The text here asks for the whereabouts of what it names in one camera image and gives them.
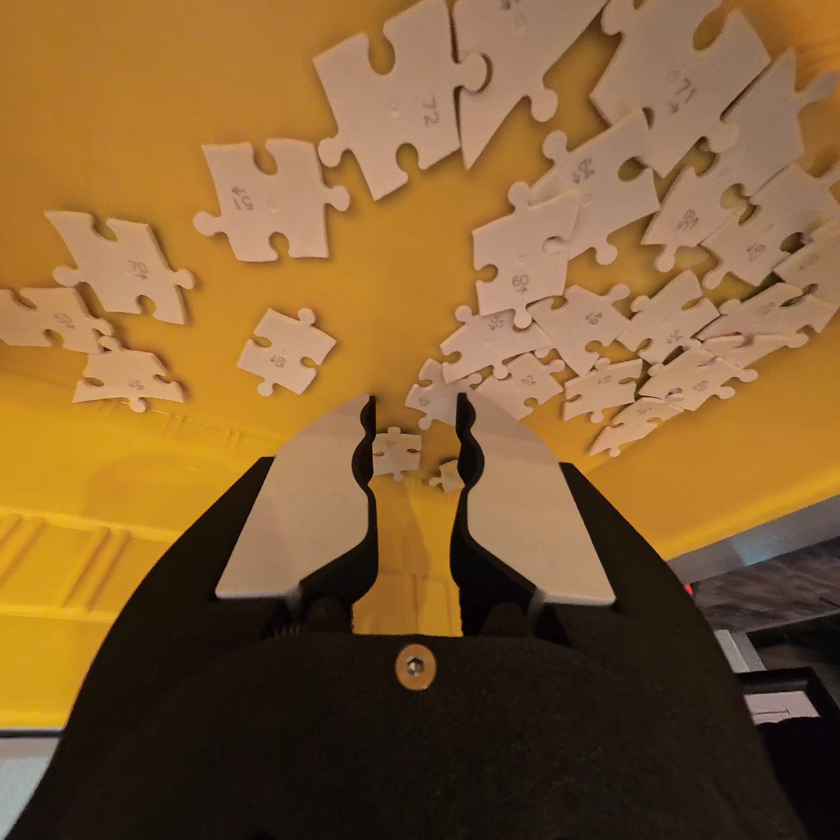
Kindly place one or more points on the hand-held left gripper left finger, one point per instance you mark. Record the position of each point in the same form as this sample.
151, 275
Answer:
302, 525

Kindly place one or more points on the yellow plastic bin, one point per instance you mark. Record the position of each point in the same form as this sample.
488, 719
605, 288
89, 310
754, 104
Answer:
394, 275

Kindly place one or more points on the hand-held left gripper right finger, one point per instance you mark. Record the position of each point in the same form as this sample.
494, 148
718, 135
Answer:
531, 525

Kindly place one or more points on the heap of white puzzle pieces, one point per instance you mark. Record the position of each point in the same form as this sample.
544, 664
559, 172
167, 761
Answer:
525, 262

